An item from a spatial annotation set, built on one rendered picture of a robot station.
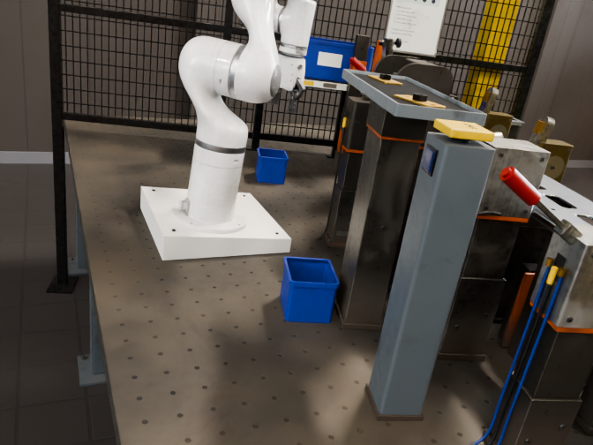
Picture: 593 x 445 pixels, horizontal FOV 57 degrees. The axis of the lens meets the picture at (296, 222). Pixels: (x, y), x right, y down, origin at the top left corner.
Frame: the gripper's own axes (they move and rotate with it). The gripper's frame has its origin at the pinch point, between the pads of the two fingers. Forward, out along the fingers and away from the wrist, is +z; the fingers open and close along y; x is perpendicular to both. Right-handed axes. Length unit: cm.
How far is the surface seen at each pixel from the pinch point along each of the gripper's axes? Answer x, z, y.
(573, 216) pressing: 13, -7, -98
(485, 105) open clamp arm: -42, -13, -44
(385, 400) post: 50, 21, -96
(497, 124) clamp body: -45, -8, -48
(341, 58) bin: -32.9, -14.5, 11.4
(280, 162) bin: -4.2, 19.7, 0.7
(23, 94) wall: 8, 62, 251
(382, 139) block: 38, -13, -73
